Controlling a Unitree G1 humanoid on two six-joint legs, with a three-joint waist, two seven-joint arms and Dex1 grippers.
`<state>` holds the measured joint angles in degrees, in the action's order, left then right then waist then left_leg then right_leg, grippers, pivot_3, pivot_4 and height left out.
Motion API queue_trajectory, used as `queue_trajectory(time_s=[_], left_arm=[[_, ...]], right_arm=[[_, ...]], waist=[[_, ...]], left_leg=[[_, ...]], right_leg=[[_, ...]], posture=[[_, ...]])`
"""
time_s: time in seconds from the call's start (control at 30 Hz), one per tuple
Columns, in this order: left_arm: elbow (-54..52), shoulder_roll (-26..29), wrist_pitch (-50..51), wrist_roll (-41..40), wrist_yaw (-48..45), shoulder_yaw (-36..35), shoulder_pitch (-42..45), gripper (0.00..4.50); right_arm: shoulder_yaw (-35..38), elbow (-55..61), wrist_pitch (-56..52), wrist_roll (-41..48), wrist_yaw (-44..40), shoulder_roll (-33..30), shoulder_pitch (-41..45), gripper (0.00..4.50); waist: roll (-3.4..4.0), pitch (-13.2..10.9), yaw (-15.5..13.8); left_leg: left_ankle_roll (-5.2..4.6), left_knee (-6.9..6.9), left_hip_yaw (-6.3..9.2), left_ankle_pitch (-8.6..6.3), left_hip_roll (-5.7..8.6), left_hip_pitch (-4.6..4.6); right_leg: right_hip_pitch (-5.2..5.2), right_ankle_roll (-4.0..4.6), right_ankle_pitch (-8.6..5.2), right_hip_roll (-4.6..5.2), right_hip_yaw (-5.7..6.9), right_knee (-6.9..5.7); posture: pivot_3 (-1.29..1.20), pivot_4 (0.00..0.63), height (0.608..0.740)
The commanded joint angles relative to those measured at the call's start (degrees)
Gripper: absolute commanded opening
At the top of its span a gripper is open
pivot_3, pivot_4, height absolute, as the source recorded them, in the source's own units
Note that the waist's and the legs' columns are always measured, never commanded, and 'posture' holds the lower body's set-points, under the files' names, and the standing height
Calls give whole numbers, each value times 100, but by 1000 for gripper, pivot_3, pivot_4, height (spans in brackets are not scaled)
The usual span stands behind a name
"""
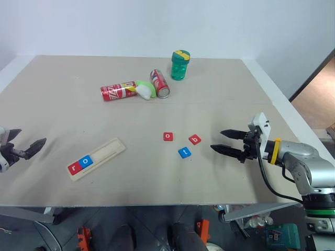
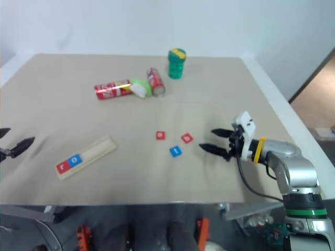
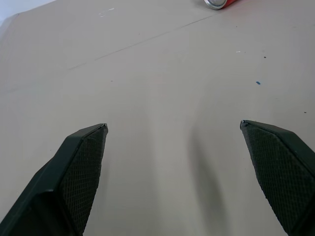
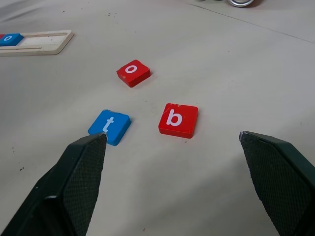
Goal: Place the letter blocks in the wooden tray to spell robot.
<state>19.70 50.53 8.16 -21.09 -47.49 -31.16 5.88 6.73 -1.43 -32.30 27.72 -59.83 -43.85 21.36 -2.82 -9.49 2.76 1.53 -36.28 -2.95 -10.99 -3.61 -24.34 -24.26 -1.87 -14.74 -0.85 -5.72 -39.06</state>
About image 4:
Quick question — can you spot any red letter b tile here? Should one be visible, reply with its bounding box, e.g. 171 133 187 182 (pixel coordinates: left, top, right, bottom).
158 103 199 139

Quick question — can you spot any blue letter o tile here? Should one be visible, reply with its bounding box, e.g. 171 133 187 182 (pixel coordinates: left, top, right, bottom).
0 33 24 47

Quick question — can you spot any blue letter t tile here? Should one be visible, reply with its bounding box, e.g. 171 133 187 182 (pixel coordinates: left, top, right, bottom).
88 109 131 147

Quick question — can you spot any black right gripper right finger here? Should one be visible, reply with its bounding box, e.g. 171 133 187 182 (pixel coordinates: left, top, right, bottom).
239 131 315 236

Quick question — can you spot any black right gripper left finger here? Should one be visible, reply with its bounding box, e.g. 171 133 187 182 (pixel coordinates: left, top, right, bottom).
0 132 108 236

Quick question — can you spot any silver metal can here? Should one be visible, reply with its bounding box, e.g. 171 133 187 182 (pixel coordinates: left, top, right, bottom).
226 0 254 7

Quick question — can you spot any red letter o tile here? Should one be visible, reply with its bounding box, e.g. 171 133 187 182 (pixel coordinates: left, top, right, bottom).
116 59 151 88

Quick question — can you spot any wooden letter tray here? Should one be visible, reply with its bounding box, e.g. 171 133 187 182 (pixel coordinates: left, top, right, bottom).
0 29 74 57

